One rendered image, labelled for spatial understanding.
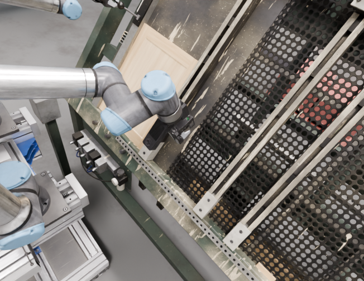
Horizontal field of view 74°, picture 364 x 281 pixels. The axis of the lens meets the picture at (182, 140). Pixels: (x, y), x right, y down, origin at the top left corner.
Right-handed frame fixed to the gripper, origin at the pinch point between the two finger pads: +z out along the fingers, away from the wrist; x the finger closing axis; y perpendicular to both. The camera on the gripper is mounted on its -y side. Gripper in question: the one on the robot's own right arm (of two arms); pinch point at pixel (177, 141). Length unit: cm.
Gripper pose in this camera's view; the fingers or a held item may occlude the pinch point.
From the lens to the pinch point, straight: 87.7
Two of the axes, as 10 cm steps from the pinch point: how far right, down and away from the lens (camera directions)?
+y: 7.3, -6.7, 1.3
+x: -6.6, -6.5, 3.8
